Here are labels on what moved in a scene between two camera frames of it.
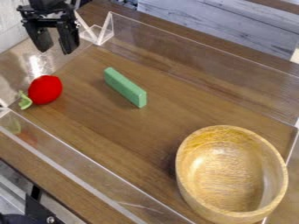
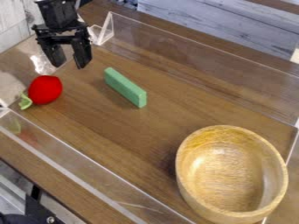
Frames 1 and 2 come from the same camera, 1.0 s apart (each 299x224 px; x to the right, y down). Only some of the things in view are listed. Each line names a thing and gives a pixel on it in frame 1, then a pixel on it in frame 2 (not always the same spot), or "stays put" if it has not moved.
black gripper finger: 70,38 → 83,51
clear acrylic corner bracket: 95,33 stays put
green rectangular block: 128,89 stays put
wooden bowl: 231,174 stays put
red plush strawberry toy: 43,90 stays put
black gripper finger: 42,37 → 55,52
